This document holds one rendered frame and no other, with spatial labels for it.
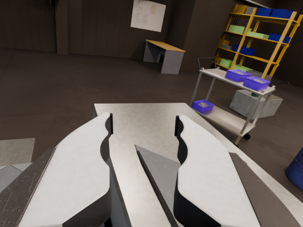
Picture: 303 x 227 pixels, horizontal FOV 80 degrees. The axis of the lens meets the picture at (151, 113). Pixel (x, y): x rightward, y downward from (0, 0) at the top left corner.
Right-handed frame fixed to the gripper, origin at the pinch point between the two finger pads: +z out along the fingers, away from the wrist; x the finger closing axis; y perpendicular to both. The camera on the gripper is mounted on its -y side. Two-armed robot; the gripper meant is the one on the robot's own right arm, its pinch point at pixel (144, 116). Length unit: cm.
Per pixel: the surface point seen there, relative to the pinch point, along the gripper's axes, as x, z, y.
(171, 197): 9.1, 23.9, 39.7
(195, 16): 159, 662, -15
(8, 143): -74, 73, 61
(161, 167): 7, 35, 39
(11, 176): -52, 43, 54
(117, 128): -11, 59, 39
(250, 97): 227, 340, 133
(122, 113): -11, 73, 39
